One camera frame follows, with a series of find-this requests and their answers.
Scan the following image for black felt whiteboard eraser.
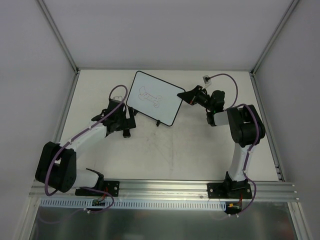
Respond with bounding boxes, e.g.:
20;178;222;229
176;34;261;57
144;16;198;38
122;129;131;138

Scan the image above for white whiteboard black frame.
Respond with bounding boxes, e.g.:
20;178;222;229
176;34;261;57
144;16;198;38
126;70;185;127

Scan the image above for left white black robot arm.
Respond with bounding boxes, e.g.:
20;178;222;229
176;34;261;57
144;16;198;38
35;99;136;196

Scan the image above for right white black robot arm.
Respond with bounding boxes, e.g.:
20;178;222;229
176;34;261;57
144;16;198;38
177;85;266;200

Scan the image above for metal easel stand black feet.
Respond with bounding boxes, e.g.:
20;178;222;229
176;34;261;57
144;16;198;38
131;107;162;127

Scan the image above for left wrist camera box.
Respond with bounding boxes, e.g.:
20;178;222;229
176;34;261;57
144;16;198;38
112;96;123;101

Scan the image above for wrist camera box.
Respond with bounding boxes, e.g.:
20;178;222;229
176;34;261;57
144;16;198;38
112;96;123;101
202;75;211;85

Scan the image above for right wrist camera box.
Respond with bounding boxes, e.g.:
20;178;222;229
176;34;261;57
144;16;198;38
202;75;211;85

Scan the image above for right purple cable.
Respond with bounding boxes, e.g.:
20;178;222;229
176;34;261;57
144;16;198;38
208;73;258;218

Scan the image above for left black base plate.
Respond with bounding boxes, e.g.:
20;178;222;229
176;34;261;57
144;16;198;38
75;180;120;197

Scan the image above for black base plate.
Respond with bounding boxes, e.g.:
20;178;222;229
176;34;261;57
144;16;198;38
75;180;120;197
206;182;253;200

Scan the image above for aluminium mounting rail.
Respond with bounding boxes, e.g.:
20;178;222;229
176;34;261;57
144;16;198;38
29;177;300;202

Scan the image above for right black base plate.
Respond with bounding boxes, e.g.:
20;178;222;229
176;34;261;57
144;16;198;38
206;182;253;200

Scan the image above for white slotted cable duct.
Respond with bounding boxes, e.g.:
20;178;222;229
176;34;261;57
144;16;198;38
39;198;227;211

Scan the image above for right aluminium frame post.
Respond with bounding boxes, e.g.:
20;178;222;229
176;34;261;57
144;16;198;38
250;0;300;76

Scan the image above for aluminium frame post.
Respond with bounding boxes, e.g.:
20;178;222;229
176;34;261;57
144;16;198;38
35;0;79;74
250;0;300;76

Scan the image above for left aluminium frame post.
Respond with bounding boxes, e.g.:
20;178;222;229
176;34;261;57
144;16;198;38
35;0;79;74

